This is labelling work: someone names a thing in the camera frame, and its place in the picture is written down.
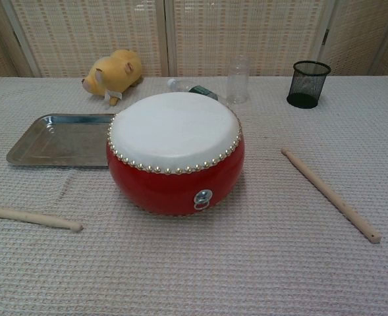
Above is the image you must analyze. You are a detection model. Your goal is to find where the wooden drumstick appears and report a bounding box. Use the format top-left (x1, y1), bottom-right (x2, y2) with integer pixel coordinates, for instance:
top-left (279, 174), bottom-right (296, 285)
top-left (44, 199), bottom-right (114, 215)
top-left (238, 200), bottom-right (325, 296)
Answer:
top-left (0, 205), bottom-right (84, 233)
top-left (281, 147), bottom-right (383, 245)

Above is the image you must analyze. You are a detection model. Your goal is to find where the red drum with white skin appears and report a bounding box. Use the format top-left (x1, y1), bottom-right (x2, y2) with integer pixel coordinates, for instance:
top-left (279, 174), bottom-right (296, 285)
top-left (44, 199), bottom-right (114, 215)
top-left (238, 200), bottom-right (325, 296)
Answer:
top-left (106, 92), bottom-right (246, 218)

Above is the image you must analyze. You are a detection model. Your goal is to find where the rectangular metal tray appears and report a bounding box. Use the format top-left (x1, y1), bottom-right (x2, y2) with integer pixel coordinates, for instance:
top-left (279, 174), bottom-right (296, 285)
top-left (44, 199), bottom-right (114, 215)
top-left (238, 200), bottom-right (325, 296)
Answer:
top-left (5, 113), bottom-right (116, 171)

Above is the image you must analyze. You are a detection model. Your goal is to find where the clear bottle with green label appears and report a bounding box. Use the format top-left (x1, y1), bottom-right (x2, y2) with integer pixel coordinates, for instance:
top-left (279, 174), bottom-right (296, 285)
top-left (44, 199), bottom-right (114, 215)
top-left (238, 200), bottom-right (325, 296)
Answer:
top-left (167, 78), bottom-right (228, 101)

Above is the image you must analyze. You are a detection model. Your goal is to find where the white woven tablecloth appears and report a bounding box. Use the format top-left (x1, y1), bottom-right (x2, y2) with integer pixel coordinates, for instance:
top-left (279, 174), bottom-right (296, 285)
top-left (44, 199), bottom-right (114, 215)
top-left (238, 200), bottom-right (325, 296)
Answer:
top-left (0, 76), bottom-right (388, 316)

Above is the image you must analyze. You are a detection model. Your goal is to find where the yellow plush animal toy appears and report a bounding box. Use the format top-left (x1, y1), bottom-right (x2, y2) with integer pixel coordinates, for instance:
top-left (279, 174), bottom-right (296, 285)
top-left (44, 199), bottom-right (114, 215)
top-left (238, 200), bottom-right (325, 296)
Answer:
top-left (80, 48), bottom-right (144, 108)

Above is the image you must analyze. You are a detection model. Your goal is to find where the black mesh pen holder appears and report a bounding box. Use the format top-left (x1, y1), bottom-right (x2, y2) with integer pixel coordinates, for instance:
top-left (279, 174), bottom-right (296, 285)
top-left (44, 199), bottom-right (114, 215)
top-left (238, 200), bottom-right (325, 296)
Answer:
top-left (286, 60), bottom-right (332, 110)

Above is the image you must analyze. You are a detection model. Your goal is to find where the woven bamboo folding screen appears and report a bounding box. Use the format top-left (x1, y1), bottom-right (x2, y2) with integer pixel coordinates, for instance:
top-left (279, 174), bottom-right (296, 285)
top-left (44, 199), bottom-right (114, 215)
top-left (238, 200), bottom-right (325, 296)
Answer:
top-left (0, 0), bottom-right (388, 80)

